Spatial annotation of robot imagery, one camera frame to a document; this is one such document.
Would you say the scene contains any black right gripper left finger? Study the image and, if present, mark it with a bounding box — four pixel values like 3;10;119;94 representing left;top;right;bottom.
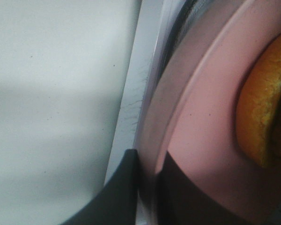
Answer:
63;149;139;225

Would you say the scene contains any pink round plate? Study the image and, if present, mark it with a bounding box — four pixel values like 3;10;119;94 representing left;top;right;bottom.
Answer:
137;0;281;225

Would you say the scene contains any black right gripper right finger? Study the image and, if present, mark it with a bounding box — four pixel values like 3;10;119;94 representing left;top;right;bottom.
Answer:
158;153;281;225

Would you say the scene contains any white microwave oven body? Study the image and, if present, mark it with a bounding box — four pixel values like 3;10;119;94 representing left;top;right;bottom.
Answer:
105;0;186;182

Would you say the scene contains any burger with lettuce and tomato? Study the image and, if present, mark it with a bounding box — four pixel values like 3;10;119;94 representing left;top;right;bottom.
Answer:
236;34;281;168

